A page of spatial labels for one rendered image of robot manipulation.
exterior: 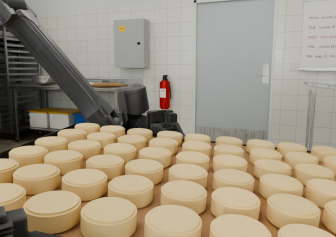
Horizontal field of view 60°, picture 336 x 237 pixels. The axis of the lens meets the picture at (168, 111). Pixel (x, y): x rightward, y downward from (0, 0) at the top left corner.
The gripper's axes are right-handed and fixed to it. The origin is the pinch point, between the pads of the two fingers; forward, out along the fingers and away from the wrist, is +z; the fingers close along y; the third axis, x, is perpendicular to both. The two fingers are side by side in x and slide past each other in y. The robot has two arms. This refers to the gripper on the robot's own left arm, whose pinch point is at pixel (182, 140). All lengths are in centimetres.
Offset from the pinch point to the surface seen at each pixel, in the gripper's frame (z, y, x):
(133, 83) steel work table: -350, 10, -181
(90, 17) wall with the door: -423, -92, -139
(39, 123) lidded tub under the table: -429, 77, -60
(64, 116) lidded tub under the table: -389, 61, -87
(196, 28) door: -275, -72, -237
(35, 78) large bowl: -434, 8, -58
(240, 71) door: -224, -15, -277
